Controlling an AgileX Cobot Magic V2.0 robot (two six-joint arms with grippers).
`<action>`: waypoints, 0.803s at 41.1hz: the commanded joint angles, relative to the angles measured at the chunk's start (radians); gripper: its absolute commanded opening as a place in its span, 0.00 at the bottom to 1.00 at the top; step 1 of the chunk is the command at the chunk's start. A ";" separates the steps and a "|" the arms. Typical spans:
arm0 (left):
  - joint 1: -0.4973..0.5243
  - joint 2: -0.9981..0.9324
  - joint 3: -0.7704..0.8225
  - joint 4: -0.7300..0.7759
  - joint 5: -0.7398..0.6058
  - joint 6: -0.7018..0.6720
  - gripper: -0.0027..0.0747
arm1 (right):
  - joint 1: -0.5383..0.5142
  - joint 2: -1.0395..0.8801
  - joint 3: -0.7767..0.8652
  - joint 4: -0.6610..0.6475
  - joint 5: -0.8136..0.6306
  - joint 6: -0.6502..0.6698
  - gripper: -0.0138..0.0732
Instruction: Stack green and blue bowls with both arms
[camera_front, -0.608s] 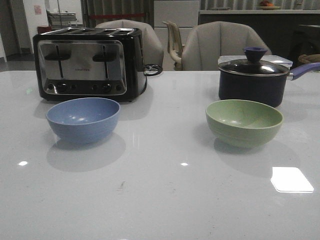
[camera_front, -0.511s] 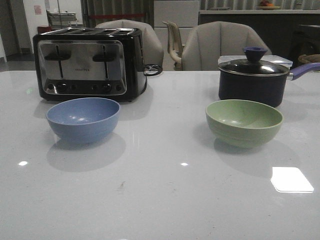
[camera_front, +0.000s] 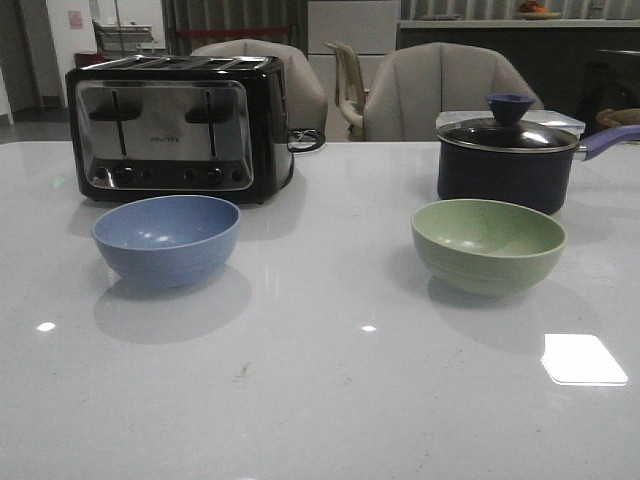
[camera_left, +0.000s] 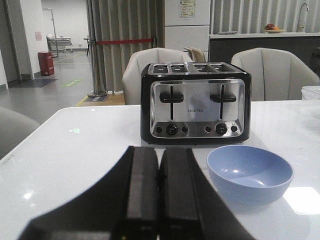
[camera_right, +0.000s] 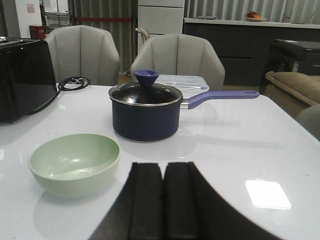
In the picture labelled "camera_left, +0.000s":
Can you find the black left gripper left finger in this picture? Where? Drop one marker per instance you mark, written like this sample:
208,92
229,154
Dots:
122,205

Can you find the grey chair at left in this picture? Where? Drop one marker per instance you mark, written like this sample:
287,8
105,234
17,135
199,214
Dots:
14,128

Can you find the fruit plate on counter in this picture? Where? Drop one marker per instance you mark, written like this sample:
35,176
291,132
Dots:
273,29

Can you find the chrome stanchion with red belt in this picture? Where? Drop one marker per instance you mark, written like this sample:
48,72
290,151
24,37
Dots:
117,29

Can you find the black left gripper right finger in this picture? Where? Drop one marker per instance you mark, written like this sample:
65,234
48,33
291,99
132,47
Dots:
190,209

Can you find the beige wooden chair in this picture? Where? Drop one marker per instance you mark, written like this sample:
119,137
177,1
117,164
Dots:
196,54

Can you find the metal trolley in background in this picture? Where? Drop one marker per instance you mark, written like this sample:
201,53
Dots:
55,42

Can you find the beige armchair on right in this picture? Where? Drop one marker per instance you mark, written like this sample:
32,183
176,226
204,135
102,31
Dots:
276,75

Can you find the chrome faucet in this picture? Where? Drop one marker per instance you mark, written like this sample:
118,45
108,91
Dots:
302,17

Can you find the red fire extinguisher box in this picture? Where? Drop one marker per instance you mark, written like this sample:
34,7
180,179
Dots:
46,64

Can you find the black chrome four-slot toaster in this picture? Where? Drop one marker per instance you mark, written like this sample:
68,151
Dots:
195,103

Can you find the blue bowl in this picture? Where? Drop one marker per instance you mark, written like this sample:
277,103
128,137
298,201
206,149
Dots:
249,175

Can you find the white refrigerator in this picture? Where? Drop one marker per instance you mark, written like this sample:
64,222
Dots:
187,24

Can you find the dark kitchen counter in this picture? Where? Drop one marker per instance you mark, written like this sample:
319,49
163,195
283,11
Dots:
305,45

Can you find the clear plastic container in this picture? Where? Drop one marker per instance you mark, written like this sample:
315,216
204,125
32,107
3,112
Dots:
310,92

